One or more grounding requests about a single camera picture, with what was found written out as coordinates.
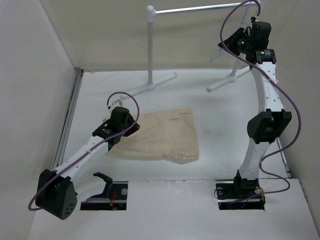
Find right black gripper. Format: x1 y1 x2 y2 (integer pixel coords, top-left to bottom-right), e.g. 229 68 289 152
218 27 254 57

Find translucent blue clothes hanger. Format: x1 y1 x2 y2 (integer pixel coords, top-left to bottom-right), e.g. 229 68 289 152
210 0 255 63

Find beige trousers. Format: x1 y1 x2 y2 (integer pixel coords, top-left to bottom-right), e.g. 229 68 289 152
108 108 200 164

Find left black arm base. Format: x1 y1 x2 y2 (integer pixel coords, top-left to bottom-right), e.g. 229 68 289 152
80 172 129 211

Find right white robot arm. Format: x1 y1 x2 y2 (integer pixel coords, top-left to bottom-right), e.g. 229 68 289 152
219 21 292 198

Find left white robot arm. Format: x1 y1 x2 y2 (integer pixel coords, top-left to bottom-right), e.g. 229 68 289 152
32 106 140 220

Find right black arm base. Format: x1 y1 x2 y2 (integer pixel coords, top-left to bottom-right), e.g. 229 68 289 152
214 172 266 210

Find white clothes rack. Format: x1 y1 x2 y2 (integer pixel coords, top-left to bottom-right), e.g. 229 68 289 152
121 0 256 99

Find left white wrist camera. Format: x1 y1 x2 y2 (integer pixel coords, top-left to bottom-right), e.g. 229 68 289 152
107 99 123 110

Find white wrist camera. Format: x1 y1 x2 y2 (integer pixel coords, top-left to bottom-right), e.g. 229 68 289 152
250 15 259 24
107 99 123 110

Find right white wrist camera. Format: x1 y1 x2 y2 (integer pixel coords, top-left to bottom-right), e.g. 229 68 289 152
250 15 259 24

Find left metal side rail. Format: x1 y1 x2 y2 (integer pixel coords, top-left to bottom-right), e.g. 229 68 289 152
49 67 84 170

